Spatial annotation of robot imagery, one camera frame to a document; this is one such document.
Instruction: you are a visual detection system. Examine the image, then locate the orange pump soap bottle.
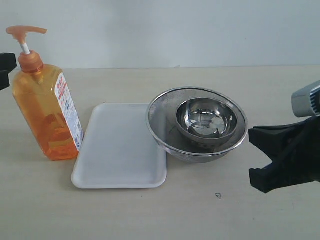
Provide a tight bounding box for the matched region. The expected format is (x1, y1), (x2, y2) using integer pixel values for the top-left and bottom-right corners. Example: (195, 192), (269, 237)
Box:
(6, 25), (84, 161)

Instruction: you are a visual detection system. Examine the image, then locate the small shiny steel bowl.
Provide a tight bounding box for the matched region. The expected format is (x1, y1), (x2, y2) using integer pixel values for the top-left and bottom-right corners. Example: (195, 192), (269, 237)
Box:
(175, 97), (238, 148)

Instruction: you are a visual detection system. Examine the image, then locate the large steel mesh colander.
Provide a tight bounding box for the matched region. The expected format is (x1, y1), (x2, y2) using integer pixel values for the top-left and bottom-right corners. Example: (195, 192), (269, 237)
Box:
(146, 86), (248, 164)

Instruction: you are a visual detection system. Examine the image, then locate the white rectangular plastic tray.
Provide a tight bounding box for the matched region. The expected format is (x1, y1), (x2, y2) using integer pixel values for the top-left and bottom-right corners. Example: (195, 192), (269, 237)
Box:
(71, 103), (167, 189)

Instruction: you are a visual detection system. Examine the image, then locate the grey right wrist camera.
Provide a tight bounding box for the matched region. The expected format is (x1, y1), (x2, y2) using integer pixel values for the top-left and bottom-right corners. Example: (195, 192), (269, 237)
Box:
(291, 81), (320, 118)

